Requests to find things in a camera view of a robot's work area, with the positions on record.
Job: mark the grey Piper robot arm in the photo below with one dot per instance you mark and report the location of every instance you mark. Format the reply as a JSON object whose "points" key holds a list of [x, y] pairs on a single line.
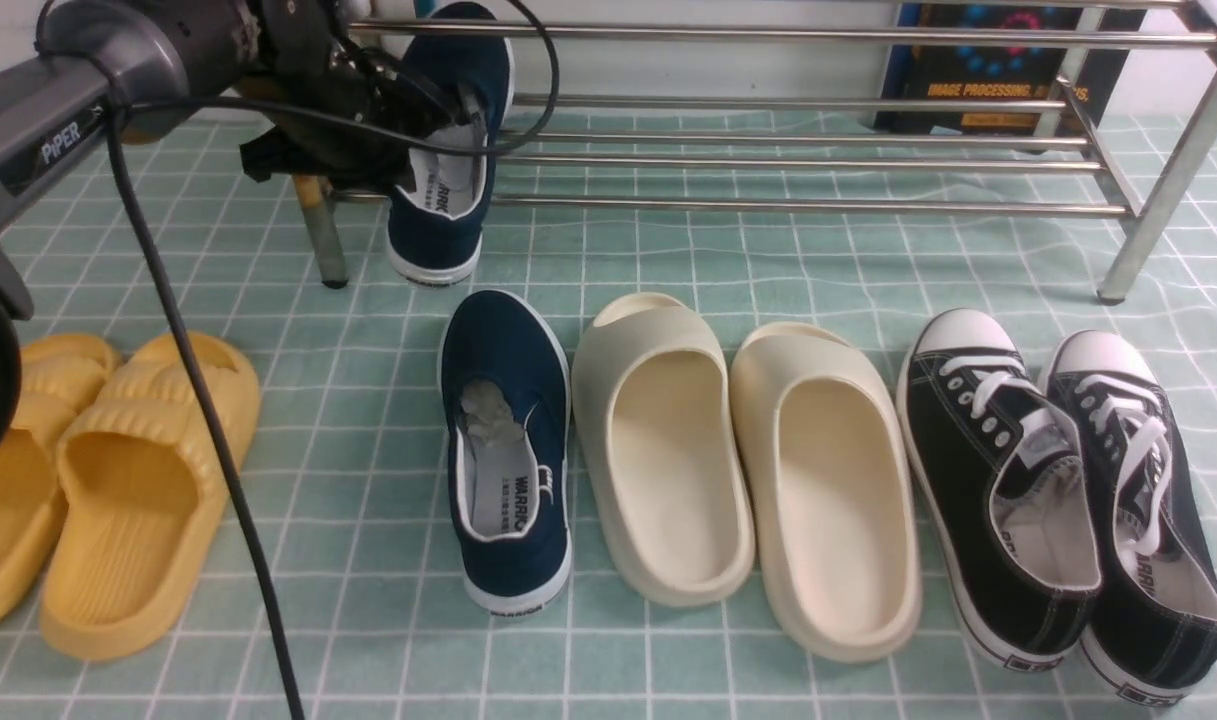
{"points": [[133, 71]]}

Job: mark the yellow foam slipper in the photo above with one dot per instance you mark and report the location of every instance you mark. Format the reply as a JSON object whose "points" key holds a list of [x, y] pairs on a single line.
{"points": [[146, 496], [61, 376]]}

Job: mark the left cream foam slipper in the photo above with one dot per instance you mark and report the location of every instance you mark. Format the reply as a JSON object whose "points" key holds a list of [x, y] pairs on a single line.
{"points": [[650, 400]]}

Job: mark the black canvas sneaker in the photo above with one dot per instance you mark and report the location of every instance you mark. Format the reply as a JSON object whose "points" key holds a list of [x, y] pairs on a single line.
{"points": [[1153, 632], [1002, 474]]}

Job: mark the right cream foam slipper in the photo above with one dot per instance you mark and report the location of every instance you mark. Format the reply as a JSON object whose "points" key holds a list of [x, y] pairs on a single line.
{"points": [[821, 449]]}

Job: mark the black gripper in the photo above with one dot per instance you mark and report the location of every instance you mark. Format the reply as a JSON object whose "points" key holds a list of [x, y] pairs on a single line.
{"points": [[306, 59]]}

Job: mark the cream foam slipper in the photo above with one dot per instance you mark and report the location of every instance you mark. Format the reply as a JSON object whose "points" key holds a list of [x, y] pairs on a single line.
{"points": [[821, 449], [650, 400]]}

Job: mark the right black canvas sneaker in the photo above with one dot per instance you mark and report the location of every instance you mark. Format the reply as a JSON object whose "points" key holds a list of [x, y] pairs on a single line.
{"points": [[1153, 632]]}

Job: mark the navy canvas shoe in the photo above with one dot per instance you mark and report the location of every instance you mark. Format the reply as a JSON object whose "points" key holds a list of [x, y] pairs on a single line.
{"points": [[436, 210], [505, 386]]}

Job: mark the dark image processing book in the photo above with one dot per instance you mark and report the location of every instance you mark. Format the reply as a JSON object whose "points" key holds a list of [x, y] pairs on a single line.
{"points": [[977, 73]]}

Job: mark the steel shoe rack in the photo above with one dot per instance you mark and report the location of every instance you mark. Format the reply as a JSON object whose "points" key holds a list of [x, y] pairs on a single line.
{"points": [[1066, 141]]}

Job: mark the left black canvas sneaker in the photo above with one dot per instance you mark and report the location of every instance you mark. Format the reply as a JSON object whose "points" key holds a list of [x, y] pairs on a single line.
{"points": [[1002, 474]]}

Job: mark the green checked floor mat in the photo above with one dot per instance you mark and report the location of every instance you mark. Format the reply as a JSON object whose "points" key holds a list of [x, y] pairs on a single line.
{"points": [[347, 481]]}

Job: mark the left yellow foam slipper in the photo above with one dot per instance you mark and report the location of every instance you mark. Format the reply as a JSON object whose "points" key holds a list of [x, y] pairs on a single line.
{"points": [[61, 376]]}

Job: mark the right yellow foam slipper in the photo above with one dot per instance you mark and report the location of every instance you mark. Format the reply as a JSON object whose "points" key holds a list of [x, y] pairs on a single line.
{"points": [[146, 496]]}

